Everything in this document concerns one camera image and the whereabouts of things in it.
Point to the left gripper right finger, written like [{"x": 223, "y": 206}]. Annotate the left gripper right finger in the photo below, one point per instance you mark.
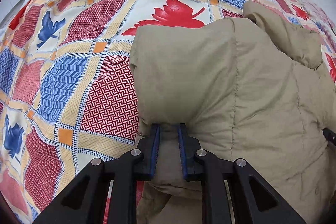
[{"x": 232, "y": 191}]

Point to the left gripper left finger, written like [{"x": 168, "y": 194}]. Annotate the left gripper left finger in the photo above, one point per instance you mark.
[{"x": 106, "y": 191}]

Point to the khaki puffer jacket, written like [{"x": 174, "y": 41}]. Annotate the khaki puffer jacket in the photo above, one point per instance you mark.
[{"x": 254, "y": 87}]

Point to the leaf patchwork bed quilt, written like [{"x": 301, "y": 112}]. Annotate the leaf patchwork bed quilt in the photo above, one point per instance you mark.
[{"x": 67, "y": 90}]

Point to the pink floral folded blanket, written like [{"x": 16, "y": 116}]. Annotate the pink floral folded blanket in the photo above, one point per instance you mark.
[{"x": 325, "y": 25}]

